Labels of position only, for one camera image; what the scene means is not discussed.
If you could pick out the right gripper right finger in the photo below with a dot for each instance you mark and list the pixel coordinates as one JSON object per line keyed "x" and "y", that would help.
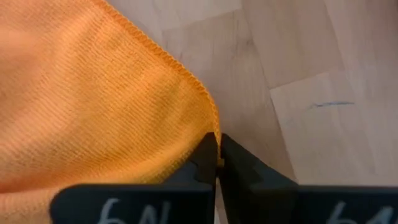
{"x": 280, "y": 205}

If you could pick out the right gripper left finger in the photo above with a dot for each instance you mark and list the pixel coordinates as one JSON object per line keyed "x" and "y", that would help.
{"x": 155, "y": 205}

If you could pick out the orange microfiber towel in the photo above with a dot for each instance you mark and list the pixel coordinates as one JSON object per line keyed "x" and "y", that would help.
{"x": 93, "y": 93}

